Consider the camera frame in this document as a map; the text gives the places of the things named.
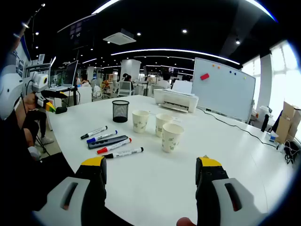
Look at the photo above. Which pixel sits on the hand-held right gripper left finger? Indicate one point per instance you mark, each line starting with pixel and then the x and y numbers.
pixel 70 200

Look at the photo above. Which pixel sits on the white monitor stand desk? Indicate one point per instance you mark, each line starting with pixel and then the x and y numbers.
pixel 60 89

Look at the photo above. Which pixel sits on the black mesh pen holder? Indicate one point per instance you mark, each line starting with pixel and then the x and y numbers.
pixel 120 113

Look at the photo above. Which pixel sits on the ceiling air conditioner unit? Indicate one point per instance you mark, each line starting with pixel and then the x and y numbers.
pixel 120 37

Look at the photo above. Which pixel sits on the brown cardboard box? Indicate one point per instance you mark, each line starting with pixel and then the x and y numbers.
pixel 292 110
pixel 285 129

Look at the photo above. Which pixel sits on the hanging display screen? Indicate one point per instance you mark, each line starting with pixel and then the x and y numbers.
pixel 171 70

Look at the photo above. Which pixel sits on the white shelf unit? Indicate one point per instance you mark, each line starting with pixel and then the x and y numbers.
pixel 38 68

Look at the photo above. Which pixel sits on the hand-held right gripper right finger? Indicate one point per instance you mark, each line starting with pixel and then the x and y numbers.
pixel 211 188

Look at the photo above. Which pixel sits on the white green-print paper cup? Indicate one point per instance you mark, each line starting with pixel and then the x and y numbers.
pixel 140 123
pixel 171 140
pixel 161 126

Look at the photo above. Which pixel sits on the blue white wall poster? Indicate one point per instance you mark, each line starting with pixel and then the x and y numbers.
pixel 20 66

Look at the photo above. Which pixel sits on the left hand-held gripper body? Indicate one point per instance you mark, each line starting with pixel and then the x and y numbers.
pixel 38 81

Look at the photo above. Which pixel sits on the black bottle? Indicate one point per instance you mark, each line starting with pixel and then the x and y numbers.
pixel 265 122

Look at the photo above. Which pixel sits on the dark cloth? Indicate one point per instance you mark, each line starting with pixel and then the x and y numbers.
pixel 277 120

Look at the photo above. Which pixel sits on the person's left hand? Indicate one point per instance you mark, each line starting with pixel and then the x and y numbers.
pixel 31 101

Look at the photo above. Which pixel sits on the small dark object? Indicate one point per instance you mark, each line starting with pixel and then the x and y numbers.
pixel 61 110

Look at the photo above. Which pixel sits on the blue cap whiteboard marker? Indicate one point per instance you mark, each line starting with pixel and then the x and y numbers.
pixel 102 136

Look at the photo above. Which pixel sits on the white plastic container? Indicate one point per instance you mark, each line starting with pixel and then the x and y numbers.
pixel 263 110

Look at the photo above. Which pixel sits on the large bright window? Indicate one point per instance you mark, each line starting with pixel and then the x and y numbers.
pixel 284 77

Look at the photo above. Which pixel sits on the person's black clothing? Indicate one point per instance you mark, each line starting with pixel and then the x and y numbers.
pixel 23 176

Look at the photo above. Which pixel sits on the red cap whiteboard marker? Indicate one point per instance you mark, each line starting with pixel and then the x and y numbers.
pixel 114 146

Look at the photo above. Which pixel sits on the person's right hand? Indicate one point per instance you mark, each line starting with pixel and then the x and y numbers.
pixel 186 221

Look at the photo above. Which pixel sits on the white standing whiteboard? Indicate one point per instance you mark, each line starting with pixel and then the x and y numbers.
pixel 223 94

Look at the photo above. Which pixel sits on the wide curved ceiling light strip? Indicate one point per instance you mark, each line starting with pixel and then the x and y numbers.
pixel 103 7

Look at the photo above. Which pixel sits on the dark computer monitor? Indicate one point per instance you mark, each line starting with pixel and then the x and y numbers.
pixel 71 73

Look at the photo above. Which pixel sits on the white worn device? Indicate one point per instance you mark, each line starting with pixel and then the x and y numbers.
pixel 10 89

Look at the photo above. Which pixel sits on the white printer paper stack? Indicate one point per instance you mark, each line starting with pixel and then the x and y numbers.
pixel 182 86

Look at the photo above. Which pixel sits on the white office chair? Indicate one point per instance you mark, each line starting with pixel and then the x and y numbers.
pixel 125 90

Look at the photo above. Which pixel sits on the black cap whiteboard marker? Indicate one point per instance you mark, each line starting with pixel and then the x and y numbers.
pixel 123 153
pixel 94 132

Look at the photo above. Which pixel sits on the thin curved ceiling light strip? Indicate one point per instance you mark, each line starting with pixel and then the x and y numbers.
pixel 152 49

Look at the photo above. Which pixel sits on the white shoe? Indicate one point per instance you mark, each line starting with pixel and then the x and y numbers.
pixel 34 151
pixel 47 140

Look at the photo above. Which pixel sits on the red whiteboard eraser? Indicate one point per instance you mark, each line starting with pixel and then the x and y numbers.
pixel 204 76

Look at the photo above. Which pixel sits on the small blue white box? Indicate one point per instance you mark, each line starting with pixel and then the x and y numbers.
pixel 272 137

